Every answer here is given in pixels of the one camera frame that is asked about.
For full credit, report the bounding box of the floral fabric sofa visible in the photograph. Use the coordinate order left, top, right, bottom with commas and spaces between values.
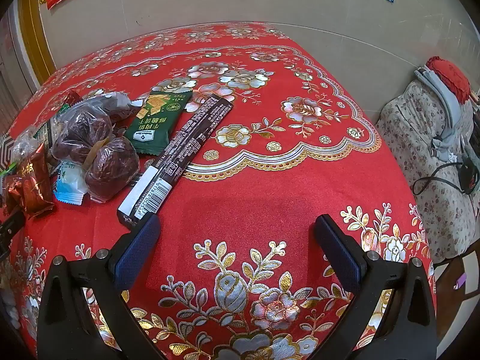
376, 79, 479, 264

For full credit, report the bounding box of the light blue candy wrapper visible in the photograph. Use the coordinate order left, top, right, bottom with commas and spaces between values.
54, 162, 88, 206

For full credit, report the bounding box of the long dark brown snack bar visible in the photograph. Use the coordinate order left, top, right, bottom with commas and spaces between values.
117, 95, 233, 229

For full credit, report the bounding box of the red knitted cushion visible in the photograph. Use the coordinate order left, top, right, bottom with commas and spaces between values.
425, 56, 471, 104

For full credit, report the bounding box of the yellow door frame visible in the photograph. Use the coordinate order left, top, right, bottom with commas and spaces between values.
18, 0, 56, 86

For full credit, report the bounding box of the shiny red foil snack packet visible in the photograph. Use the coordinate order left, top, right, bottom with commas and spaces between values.
2, 147, 55, 217

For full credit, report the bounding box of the red floral tablecloth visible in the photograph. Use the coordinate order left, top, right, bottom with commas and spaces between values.
9, 23, 434, 359

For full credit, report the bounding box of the green cracker packet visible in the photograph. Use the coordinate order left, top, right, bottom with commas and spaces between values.
124, 90, 193, 156

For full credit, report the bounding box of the grey garment on sofa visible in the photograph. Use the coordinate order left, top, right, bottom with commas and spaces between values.
414, 65, 461, 163

